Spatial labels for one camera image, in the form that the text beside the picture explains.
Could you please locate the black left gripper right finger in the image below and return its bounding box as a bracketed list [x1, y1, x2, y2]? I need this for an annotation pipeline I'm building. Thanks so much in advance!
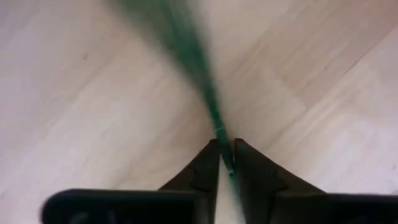
[233, 138, 326, 224]

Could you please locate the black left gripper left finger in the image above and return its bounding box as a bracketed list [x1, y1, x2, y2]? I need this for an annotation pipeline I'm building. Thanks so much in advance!
[158, 138, 221, 224]

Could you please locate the blue artificial flower bunch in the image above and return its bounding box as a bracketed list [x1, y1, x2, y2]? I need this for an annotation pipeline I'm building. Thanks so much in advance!
[113, 0, 245, 218]

